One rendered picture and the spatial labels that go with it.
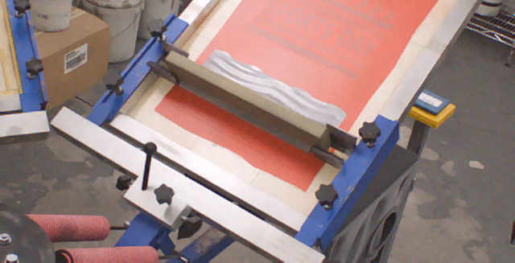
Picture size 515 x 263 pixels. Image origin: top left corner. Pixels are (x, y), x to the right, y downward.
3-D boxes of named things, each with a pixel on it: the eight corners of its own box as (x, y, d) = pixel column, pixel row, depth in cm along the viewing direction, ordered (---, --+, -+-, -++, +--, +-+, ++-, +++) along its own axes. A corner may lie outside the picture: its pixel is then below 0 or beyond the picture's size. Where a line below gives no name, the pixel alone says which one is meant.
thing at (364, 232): (364, 236, 263) (390, 145, 245) (389, 249, 259) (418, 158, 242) (278, 319, 229) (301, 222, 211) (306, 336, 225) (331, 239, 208)
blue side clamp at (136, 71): (178, 30, 215) (171, 12, 209) (195, 37, 213) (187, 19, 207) (100, 124, 205) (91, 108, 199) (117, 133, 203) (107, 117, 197)
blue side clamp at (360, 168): (380, 128, 192) (377, 111, 186) (400, 137, 190) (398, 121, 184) (302, 240, 182) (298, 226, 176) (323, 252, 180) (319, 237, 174)
